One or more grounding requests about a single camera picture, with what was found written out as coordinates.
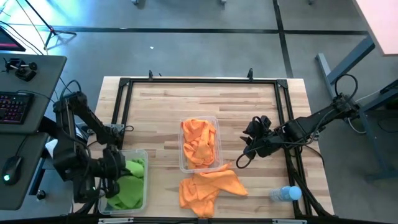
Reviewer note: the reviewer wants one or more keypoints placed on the black tripod stand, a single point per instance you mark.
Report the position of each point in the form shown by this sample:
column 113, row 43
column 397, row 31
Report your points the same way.
column 51, row 31

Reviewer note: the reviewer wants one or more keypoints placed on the black frame clip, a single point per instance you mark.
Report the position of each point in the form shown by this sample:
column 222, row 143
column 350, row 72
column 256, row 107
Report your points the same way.
column 150, row 75
column 250, row 74

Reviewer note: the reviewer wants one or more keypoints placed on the black computer mouse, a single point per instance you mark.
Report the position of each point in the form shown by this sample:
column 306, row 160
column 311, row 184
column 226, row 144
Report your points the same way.
column 12, row 171

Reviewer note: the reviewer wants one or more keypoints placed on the white printed cloth bag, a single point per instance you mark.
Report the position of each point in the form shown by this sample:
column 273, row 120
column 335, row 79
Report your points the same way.
column 51, row 146

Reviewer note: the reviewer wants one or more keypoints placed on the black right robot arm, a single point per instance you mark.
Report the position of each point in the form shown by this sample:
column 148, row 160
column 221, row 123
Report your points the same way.
column 311, row 124

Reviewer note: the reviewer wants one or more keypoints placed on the grey arm base bracket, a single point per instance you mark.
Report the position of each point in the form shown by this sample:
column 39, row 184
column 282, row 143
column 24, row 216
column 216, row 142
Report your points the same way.
column 115, row 127

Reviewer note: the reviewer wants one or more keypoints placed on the grey table leg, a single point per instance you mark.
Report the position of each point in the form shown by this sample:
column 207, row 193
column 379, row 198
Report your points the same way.
column 348, row 60

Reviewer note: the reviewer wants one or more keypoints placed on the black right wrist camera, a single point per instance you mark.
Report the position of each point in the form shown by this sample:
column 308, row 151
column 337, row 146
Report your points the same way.
column 262, row 123

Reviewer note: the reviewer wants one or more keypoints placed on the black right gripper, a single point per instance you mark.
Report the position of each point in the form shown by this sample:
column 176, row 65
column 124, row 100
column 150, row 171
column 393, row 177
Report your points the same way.
column 269, row 143

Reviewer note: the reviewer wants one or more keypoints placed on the clear water bottle blue cap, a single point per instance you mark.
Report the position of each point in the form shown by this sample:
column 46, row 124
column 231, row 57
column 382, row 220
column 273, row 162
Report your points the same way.
column 286, row 193

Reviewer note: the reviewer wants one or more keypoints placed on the pink table top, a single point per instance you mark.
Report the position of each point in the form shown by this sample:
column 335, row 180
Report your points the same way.
column 379, row 21

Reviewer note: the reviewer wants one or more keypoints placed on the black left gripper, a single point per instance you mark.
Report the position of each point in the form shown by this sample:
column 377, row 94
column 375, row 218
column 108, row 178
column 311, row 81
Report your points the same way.
column 112, row 166

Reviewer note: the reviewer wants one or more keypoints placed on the black backlit keyboard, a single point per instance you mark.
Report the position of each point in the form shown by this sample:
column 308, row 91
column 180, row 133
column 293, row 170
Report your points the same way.
column 14, row 107

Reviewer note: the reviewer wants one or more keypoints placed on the black metal table frame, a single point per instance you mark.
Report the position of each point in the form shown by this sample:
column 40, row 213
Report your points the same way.
column 202, row 80

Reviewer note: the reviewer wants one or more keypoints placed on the dark side desk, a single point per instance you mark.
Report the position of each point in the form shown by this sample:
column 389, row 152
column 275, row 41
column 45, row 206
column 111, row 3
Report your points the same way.
column 377, row 102

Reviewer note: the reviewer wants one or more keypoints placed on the clear plastic bin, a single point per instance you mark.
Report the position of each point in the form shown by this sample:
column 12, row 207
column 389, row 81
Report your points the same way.
column 220, row 143
column 146, row 186

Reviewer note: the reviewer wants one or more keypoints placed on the dark grey desk panel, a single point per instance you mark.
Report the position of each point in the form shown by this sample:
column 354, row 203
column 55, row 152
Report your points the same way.
column 40, row 81
column 21, row 146

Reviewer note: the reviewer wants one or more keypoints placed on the dark computer monitor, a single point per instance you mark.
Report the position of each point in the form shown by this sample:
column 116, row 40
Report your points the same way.
column 7, row 42

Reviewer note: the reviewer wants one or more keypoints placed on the black round knob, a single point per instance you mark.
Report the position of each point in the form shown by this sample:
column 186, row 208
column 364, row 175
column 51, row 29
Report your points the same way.
column 41, row 194

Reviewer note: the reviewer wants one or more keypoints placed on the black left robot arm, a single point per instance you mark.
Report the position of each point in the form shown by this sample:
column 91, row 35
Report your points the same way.
column 90, row 119

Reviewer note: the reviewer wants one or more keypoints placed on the black clamp mount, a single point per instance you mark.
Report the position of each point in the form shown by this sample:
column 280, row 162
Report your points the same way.
column 23, row 73

